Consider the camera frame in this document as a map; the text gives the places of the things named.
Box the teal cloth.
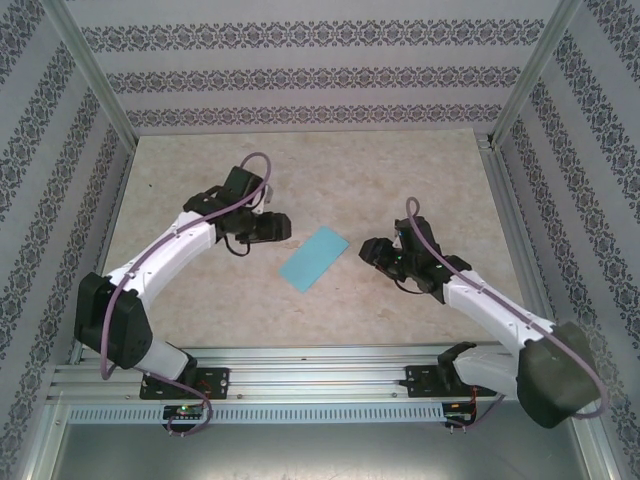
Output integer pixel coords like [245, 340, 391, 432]
[278, 225, 350, 293]

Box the small circuit board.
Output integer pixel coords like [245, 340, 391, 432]
[163, 404, 206, 421]
[443, 401, 476, 421]

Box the grey metal panel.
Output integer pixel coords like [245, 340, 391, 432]
[47, 423, 599, 480]

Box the thin black left gripper cable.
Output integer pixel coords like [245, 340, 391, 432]
[224, 234, 254, 259]

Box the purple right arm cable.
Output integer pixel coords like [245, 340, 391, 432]
[404, 196, 609, 435]

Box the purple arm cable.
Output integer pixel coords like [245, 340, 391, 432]
[404, 196, 609, 435]
[99, 152, 274, 439]

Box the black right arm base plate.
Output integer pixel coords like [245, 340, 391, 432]
[405, 364, 497, 400]

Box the aluminium side rail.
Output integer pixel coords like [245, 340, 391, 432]
[67, 142, 139, 364]
[477, 132, 569, 359]

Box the aluminium mounting rail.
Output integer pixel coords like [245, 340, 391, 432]
[47, 344, 596, 404]

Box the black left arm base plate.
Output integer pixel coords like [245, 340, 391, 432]
[139, 367, 231, 401]

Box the slotted grey cable duct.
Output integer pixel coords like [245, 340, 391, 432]
[67, 402, 479, 426]

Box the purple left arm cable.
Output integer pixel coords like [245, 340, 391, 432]
[99, 152, 274, 439]

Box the aluminium frame post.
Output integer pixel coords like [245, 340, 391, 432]
[569, 399, 629, 480]
[42, 0, 139, 149]
[12, 402, 69, 480]
[489, 0, 586, 149]

